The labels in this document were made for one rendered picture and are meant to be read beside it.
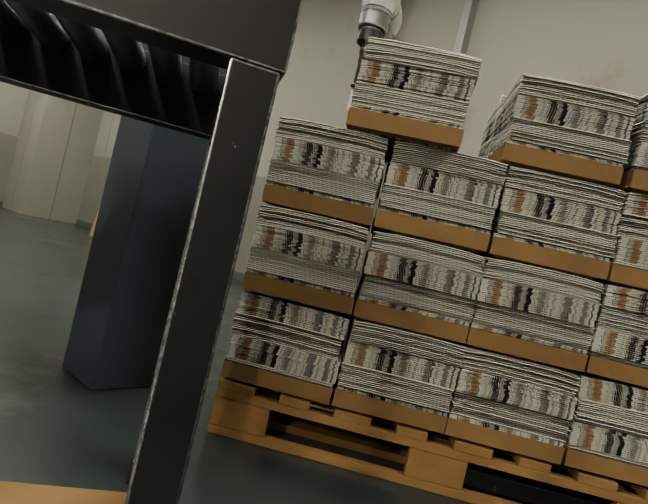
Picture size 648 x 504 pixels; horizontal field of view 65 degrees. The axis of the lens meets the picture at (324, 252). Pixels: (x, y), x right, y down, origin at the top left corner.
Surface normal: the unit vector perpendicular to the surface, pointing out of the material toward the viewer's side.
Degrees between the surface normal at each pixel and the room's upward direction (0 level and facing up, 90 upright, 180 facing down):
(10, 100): 90
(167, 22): 90
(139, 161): 90
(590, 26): 90
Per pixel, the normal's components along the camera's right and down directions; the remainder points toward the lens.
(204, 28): 0.26, 0.07
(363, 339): -0.07, -0.01
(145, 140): -0.63, -0.15
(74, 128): 0.73, 0.18
